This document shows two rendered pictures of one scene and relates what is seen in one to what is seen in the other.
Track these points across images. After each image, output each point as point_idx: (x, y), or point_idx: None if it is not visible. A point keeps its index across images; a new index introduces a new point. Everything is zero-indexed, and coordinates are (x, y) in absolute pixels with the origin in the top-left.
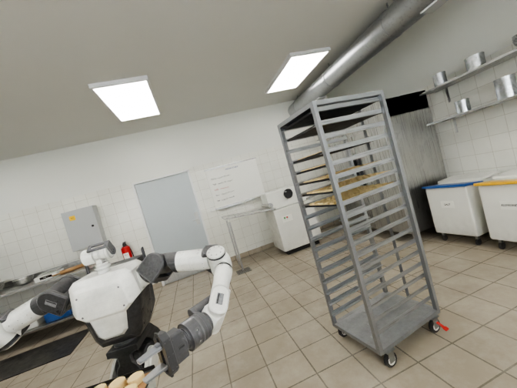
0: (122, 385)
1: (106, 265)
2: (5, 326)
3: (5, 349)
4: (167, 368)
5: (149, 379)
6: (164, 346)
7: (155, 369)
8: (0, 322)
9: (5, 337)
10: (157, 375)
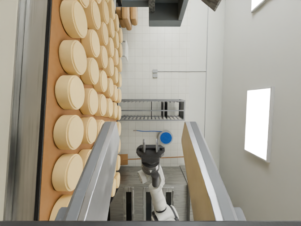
0: None
1: None
2: (170, 219)
3: (152, 216)
4: (66, 218)
5: (111, 130)
6: (271, 225)
7: (109, 189)
8: (174, 218)
9: (161, 217)
10: (94, 154)
